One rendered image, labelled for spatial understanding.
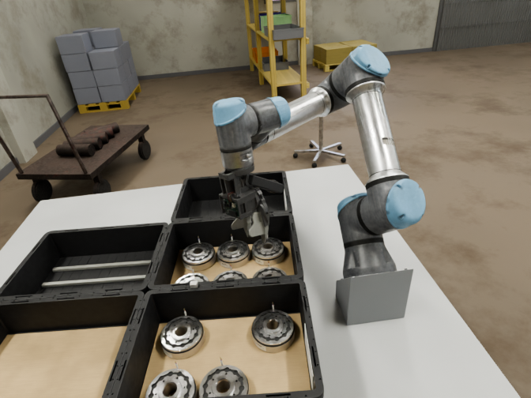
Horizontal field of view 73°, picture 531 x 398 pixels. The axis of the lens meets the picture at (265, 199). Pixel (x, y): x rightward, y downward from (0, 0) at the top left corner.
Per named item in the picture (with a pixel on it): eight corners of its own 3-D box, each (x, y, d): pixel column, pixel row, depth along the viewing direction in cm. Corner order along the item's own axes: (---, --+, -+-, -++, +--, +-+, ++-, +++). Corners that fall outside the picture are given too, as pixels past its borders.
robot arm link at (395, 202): (393, 234, 103) (355, 73, 118) (436, 223, 91) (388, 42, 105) (360, 237, 98) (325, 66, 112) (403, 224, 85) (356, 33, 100)
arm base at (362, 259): (390, 272, 110) (383, 241, 112) (403, 269, 95) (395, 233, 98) (340, 279, 111) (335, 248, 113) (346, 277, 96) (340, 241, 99)
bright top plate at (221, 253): (247, 238, 117) (247, 238, 117) (250, 259, 108) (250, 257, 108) (216, 243, 116) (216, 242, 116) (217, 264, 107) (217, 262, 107)
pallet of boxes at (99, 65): (99, 95, 652) (79, 28, 595) (141, 91, 657) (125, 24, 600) (80, 114, 558) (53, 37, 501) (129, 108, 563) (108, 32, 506)
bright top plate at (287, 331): (292, 310, 90) (292, 309, 90) (294, 345, 82) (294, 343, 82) (253, 311, 91) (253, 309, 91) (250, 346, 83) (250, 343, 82)
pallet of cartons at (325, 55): (363, 58, 759) (365, 39, 739) (378, 66, 689) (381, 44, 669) (310, 64, 752) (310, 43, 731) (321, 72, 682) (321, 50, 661)
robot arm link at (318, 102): (325, 84, 126) (216, 135, 100) (344, 65, 117) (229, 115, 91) (343, 112, 126) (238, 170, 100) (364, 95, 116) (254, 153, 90)
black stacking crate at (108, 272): (176, 250, 122) (169, 223, 116) (156, 321, 96) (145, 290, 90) (60, 259, 122) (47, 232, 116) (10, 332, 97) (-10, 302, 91)
